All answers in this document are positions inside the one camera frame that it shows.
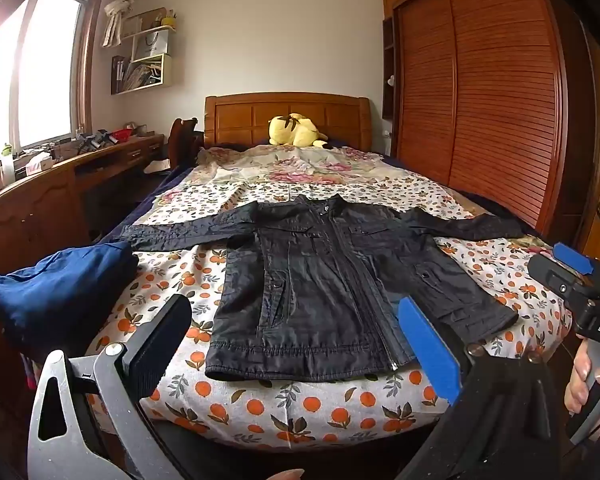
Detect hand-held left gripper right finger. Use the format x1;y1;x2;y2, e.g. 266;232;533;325
395;296;563;480

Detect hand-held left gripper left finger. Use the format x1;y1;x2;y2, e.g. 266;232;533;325
27;294;192;480

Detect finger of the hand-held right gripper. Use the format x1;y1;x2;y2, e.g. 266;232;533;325
552;242;600;291
527;256;600;307

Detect black jacket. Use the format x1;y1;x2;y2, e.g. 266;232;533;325
115;194;533;380

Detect person's right hand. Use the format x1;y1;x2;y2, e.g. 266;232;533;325
564;345;600;415

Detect person's left hand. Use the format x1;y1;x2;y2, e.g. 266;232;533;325
252;468;306;480

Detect folded blue cloth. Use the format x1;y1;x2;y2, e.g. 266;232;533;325
0;241;140;361

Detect orange print bedsheet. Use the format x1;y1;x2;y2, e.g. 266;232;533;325
85;180;573;453

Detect wooden louvered wardrobe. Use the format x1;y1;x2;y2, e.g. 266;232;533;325
380;0;596;256

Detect wooden desk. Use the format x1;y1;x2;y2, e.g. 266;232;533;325
0;132;168;411

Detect wooden chair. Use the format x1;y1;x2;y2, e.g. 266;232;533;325
167;117;206;171

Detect black desk gadgets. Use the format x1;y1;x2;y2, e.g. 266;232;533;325
75;130;113;153

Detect tissue box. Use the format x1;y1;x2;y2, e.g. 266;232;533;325
25;154;56;173

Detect floral quilt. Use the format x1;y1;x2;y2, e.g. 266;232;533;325
152;144;446;221

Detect green cap bottle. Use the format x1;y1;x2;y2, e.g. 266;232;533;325
0;144;16;186

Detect wooden bed headboard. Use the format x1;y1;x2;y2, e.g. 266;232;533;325
203;92;372;153

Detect yellow plush toy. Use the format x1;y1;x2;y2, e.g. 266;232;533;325
267;112;333;150

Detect row of books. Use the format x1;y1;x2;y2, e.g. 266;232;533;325
112;56;170;92

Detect wooden niche shelf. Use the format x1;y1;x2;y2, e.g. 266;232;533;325
381;15;398;121

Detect white paper bag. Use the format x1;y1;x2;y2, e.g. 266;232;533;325
132;29;171;61

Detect window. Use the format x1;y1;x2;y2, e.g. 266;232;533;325
0;0;96;171

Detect tied cream curtain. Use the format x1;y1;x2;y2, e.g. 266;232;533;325
102;0;146;48

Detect white wall shelf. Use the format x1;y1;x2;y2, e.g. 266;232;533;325
111;7;177;96

